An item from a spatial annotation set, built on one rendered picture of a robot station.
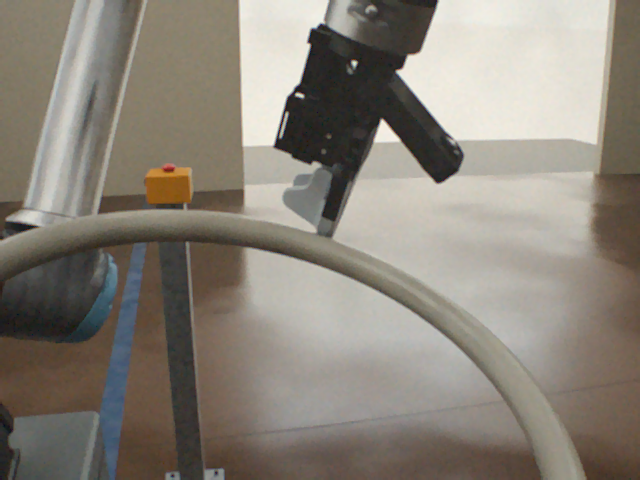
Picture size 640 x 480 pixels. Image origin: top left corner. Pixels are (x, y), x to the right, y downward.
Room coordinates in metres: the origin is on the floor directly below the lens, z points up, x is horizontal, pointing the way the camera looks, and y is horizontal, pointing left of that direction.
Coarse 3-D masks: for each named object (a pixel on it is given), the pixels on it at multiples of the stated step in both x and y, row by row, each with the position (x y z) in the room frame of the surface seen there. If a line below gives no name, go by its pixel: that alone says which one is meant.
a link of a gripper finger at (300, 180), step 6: (330, 168) 0.62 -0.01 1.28; (300, 174) 0.63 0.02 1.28; (306, 174) 0.63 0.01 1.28; (294, 180) 0.64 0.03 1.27; (300, 180) 0.63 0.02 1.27; (306, 180) 0.63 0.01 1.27; (354, 180) 0.61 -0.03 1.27; (294, 186) 0.64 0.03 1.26; (300, 186) 0.63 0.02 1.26; (348, 198) 0.62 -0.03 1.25; (342, 210) 0.61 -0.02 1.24; (336, 228) 0.62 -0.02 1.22
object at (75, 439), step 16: (32, 416) 0.84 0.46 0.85; (48, 416) 0.85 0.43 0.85; (64, 416) 0.85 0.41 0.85; (80, 416) 0.85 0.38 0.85; (96, 416) 0.85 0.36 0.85; (16, 432) 0.80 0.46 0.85; (32, 432) 0.80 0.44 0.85; (48, 432) 0.80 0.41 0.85; (64, 432) 0.80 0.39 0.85; (80, 432) 0.80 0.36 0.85; (96, 432) 0.82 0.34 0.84; (16, 448) 0.76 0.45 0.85; (32, 448) 0.76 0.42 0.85; (48, 448) 0.76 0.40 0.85; (64, 448) 0.76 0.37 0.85; (80, 448) 0.76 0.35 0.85; (96, 448) 0.79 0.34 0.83; (32, 464) 0.72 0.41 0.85; (48, 464) 0.72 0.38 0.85; (64, 464) 0.72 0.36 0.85; (80, 464) 0.73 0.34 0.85; (96, 464) 0.77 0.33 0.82
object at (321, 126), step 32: (320, 32) 0.56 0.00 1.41; (320, 64) 0.57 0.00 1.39; (352, 64) 0.59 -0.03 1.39; (384, 64) 0.54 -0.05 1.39; (288, 96) 0.56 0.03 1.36; (320, 96) 0.57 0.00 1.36; (352, 96) 0.57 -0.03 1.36; (288, 128) 0.58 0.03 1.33; (320, 128) 0.57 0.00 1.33; (352, 128) 0.56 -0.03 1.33; (320, 160) 0.57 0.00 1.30
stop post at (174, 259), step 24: (168, 192) 1.67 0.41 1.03; (192, 192) 1.78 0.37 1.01; (168, 264) 1.69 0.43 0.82; (168, 288) 1.69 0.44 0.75; (168, 312) 1.69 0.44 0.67; (192, 312) 1.76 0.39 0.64; (168, 336) 1.69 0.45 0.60; (192, 336) 1.70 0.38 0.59; (168, 360) 1.69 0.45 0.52; (192, 360) 1.70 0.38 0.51; (192, 384) 1.70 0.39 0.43; (192, 408) 1.70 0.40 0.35; (192, 432) 1.70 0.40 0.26; (192, 456) 1.69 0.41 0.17
